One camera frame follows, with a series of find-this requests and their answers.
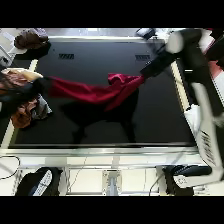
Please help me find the red T-shirt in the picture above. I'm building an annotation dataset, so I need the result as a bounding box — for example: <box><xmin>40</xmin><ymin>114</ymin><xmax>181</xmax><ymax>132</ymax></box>
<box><xmin>45</xmin><ymin>72</ymin><xmax>146</xmax><ymax>113</ymax></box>

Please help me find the heap of clothes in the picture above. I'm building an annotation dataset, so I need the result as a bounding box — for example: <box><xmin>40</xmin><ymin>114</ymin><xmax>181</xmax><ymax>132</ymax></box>
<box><xmin>0</xmin><ymin>67</ymin><xmax>53</xmax><ymax>130</ymax></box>

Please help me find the black garment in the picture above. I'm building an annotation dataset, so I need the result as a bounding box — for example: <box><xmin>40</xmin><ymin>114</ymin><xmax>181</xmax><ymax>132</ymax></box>
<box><xmin>14</xmin><ymin>41</ymin><xmax>53</xmax><ymax>61</ymax></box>

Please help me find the brown garment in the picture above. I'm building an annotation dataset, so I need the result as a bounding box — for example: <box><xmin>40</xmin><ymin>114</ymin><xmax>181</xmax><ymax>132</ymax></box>
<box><xmin>13</xmin><ymin>28</ymin><xmax>50</xmax><ymax>51</ymax></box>

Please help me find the silver frame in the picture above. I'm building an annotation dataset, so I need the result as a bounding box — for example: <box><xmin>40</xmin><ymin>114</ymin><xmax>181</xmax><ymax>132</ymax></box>
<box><xmin>0</xmin><ymin>145</ymin><xmax>224</xmax><ymax>197</ymax></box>

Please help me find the black cable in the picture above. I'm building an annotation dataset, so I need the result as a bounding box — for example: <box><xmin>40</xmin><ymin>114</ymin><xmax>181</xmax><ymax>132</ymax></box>
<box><xmin>0</xmin><ymin>154</ymin><xmax>22</xmax><ymax>181</ymax></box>

